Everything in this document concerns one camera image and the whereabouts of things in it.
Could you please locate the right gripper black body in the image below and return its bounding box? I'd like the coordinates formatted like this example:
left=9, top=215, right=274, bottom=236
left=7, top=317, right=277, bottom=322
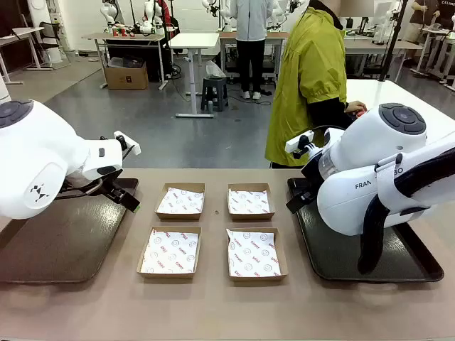
left=300, top=156, right=323, bottom=200

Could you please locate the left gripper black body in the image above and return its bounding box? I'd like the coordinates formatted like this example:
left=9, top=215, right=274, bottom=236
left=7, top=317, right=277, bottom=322
left=96, top=177, right=124, bottom=202

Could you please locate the brown cardboard food box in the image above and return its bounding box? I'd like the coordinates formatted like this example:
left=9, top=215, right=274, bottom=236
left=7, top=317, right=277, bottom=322
left=225, top=227, right=288, bottom=283
left=136, top=226, right=203, bottom=280
left=154, top=183, right=206, bottom=221
left=227, top=183, right=275, bottom=221

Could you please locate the white printed paper liner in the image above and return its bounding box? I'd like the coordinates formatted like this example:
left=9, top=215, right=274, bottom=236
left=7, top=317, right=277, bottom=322
left=156, top=187, right=204, bottom=215
left=226, top=229, right=282, bottom=278
left=140, top=229, right=199, bottom=274
left=229, top=189, right=273, bottom=215

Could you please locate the person's right forearm black sleeve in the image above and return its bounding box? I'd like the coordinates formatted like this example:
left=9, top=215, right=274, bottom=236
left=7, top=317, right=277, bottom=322
left=307, top=94, right=351, bottom=131

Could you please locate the dark brown serving tray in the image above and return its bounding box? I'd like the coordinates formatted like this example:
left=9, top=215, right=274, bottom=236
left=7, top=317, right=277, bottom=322
left=0, top=177, right=140, bottom=284

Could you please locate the person's right hand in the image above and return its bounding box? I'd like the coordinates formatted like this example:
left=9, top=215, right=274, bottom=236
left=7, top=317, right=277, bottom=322
left=344, top=101, right=368, bottom=117

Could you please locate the person in yellow-green jacket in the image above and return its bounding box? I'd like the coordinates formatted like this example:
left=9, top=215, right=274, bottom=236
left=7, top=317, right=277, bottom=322
left=264, top=0, right=348, bottom=168

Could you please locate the brown cardboard shipping box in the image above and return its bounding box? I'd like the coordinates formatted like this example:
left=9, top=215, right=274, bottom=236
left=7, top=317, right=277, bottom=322
left=104, top=62, right=149, bottom=90

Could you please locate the clear plastic storage bin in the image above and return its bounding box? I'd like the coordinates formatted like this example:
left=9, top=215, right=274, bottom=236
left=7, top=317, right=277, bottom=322
left=108, top=55, right=146, bottom=71

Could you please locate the large white table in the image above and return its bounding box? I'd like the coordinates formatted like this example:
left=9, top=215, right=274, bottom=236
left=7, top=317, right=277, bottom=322
left=345, top=78, right=455, bottom=138

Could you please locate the grey plastic stool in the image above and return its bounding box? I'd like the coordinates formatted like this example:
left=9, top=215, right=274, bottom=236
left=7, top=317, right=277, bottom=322
left=200, top=76, right=230, bottom=113

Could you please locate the white plastic bag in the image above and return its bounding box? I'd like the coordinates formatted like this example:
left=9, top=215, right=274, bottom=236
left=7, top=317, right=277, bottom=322
left=205, top=60, right=227, bottom=80

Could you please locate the white cylindrical air purifier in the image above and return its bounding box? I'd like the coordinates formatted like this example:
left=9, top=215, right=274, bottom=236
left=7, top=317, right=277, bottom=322
left=0, top=72, right=11, bottom=103

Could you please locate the long grey table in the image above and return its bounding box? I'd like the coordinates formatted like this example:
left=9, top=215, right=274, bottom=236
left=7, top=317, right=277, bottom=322
left=343, top=38, right=424, bottom=80

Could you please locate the wooden-top table with white legs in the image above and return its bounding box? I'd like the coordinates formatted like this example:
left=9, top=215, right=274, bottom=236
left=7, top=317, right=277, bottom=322
left=81, top=31, right=171, bottom=90

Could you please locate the black stand pole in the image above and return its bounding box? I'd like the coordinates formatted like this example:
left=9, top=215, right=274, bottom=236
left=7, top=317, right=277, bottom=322
left=378, top=0, right=410, bottom=83

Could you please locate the black office chair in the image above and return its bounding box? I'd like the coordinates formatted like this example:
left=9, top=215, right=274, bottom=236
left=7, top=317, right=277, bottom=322
left=37, top=21, right=72, bottom=70

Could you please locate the person in white jacket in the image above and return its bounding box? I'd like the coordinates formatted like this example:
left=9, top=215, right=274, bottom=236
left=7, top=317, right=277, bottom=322
left=230, top=0, right=275, bottom=100

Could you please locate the white standing desk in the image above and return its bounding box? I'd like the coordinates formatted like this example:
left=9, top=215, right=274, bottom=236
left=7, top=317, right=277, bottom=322
left=168, top=33, right=221, bottom=118

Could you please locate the small white desk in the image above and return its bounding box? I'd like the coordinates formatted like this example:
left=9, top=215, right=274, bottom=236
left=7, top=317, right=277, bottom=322
left=0, top=27, right=46, bottom=85

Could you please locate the person in dark shirt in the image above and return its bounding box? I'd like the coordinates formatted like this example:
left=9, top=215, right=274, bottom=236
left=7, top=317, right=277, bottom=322
left=408, top=0, right=442, bottom=40

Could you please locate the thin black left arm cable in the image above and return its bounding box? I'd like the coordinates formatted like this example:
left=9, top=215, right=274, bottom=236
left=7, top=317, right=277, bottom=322
left=58, top=178, right=105, bottom=199

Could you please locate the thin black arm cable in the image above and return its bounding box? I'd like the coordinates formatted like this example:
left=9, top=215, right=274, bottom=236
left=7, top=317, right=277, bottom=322
left=58, top=178, right=105, bottom=199
left=311, top=124, right=348, bottom=143

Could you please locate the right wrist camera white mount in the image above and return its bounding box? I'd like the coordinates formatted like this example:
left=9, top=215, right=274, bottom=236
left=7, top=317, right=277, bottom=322
left=285, top=130, right=318, bottom=160

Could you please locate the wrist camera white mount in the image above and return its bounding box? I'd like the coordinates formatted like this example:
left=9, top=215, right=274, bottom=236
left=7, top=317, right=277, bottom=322
left=285, top=130, right=318, bottom=160
left=113, top=130, right=141, bottom=157

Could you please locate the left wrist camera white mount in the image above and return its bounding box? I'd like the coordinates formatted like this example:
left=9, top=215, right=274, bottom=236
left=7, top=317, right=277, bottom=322
left=113, top=130, right=141, bottom=157

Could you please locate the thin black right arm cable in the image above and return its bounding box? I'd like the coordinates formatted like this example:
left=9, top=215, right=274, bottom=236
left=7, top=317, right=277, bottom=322
left=311, top=124, right=348, bottom=143

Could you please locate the black serving tray with handles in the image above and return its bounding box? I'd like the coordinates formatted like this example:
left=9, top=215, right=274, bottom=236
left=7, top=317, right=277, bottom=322
left=287, top=176, right=445, bottom=284

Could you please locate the black cable sleeve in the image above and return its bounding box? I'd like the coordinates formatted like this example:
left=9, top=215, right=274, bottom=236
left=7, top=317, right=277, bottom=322
left=357, top=147, right=455, bottom=275

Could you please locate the wooden-top table with dark frame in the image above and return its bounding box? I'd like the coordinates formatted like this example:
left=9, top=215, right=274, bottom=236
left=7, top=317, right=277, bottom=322
left=218, top=30, right=291, bottom=85

